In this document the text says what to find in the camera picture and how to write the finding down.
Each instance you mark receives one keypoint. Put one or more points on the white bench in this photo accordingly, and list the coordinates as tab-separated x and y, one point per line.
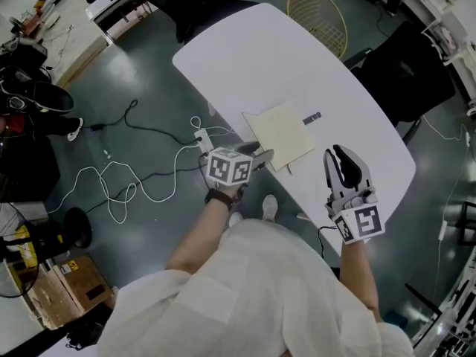
111	9

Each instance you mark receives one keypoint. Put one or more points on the black wrist watch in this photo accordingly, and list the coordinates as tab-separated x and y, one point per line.
219	198

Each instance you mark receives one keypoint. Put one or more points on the person's left forearm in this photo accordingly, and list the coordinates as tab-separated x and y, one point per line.
201	233

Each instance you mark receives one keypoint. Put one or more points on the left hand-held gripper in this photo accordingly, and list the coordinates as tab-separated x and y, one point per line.
227	167

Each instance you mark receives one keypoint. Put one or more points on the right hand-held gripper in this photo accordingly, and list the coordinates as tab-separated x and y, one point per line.
362	219

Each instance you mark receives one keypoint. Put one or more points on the cream paged notebook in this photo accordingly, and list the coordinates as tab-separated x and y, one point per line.
282	136

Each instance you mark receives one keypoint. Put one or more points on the white shelf unit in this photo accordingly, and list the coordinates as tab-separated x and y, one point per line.
442	9

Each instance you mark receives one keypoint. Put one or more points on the black fan guard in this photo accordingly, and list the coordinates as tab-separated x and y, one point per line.
15	270

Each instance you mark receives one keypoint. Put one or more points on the person's right forearm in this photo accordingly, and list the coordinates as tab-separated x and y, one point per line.
359	277

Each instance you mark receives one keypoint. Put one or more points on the wooden crate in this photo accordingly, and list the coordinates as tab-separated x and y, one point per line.
74	285

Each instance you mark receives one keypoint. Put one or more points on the black office chair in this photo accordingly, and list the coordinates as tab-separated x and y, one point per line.
193	2

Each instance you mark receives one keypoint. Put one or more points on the black round stool base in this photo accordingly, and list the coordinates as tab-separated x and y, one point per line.
78	227

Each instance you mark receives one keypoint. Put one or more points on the person's white shoe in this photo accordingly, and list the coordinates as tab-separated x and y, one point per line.
269	206
235	218

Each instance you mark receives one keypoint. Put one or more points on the person's white garment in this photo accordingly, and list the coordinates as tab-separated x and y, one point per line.
256	296

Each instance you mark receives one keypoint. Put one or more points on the black mesh chair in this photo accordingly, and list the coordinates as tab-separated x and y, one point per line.
405	80

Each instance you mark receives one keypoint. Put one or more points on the white power strip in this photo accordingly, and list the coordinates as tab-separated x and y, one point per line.
202	141

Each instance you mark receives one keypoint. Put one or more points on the black bag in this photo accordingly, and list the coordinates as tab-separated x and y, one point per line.
41	95

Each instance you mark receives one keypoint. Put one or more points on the small black silver clip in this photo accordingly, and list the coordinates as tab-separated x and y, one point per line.
311	119

